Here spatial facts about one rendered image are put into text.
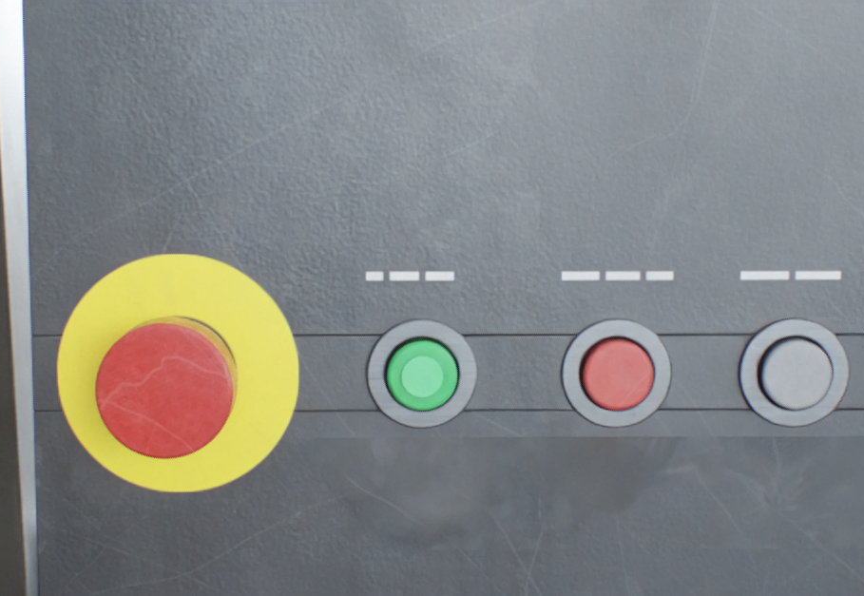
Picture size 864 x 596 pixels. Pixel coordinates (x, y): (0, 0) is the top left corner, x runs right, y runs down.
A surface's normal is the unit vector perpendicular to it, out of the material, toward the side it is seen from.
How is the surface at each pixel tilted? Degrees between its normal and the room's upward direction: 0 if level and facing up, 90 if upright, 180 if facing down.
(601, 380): 90
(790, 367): 90
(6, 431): 90
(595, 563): 90
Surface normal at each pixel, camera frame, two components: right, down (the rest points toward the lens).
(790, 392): 0.01, 0.12
